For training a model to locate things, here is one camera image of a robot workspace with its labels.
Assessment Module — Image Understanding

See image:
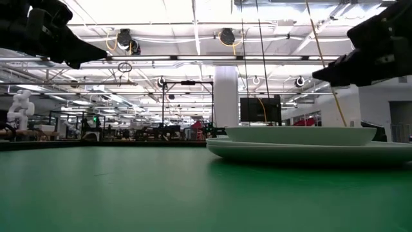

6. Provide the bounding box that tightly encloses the black ceiling cable reel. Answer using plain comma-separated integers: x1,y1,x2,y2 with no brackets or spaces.
218,28,242,55
106,28,142,55

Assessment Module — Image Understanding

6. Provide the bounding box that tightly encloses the small deep white plate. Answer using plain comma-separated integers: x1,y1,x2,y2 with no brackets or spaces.
225,126,377,147

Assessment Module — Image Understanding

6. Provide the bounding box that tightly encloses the thin black hanging cable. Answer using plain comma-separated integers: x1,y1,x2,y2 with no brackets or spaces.
239,0,251,126
255,0,272,99

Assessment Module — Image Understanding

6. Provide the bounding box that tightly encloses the black equipment rack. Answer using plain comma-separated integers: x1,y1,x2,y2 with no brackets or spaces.
50,111,106,142

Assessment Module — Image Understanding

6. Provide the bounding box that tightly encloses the yellow hanging cable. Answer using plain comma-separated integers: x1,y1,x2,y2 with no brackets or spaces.
304,0,348,128

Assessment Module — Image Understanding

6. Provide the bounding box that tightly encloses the grey door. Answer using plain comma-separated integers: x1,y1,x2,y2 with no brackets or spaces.
388,100,412,142

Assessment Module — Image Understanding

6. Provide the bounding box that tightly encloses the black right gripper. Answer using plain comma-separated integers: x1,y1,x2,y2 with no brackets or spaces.
312,0,412,87

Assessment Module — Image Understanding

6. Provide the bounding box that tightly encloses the long ceiling light rail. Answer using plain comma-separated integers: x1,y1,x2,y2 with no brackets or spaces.
0,55,342,62

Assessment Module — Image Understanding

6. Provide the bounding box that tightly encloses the black monitor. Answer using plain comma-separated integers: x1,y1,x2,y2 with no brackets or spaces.
239,95,283,126

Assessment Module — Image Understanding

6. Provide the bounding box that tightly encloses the black cable loop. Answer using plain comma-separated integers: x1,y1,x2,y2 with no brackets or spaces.
117,61,133,73

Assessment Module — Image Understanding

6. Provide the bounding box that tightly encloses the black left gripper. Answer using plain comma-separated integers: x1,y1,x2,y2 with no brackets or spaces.
0,0,109,70

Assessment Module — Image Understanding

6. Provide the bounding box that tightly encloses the large white plastic plate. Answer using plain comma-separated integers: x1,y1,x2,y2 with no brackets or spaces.
207,144,412,167

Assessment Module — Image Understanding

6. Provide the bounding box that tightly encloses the white square column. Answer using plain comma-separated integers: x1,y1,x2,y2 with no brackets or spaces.
214,66,239,128

